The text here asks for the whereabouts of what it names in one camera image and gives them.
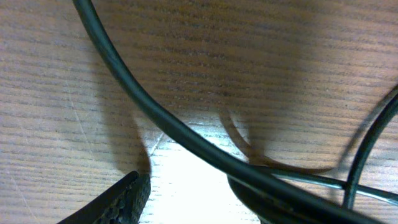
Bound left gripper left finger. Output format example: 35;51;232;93
59;171;151;224

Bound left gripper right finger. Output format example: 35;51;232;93
226;166;342;223

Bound black USB cable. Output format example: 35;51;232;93
72;0;398;224

